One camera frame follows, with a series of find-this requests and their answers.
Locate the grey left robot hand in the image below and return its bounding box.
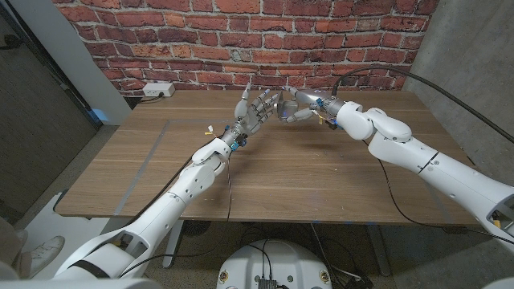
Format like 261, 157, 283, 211
222, 82, 281, 148

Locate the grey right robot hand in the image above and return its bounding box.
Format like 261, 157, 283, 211
282, 84, 345, 125

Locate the silver hinged tin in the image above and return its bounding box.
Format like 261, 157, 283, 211
276, 91, 300, 121

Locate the red brick print backdrop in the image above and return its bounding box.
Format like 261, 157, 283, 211
51, 0, 441, 97

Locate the white power strip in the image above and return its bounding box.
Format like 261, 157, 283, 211
142, 82, 176, 98

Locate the white table leg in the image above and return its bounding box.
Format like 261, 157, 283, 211
162, 219, 185, 269
365, 224, 393, 277

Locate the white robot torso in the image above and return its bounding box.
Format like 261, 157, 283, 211
215, 239, 333, 289

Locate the white shoe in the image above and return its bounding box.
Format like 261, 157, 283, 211
26, 235, 66, 278

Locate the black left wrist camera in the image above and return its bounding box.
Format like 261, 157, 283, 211
230, 134, 248, 152

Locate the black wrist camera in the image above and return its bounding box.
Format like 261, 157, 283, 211
320, 114, 341, 130
230, 134, 248, 152

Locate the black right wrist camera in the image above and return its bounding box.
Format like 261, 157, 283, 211
320, 114, 341, 130

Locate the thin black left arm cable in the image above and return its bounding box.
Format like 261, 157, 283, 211
120, 154, 234, 278

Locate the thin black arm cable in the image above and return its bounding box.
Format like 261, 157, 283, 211
361, 138, 514, 246
120, 154, 234, 278

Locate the black power strip cord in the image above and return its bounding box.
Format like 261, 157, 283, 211
138, 92, 165, 104

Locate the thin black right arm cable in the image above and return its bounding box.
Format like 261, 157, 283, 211
361, 138, 514, 246

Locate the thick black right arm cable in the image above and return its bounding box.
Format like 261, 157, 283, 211
331, 63, 514, 145

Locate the black torso cable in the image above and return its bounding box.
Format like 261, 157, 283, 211
244, 243, 274, 280

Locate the dark perforated wall panel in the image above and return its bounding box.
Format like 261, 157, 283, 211
0, 3, 101, 222

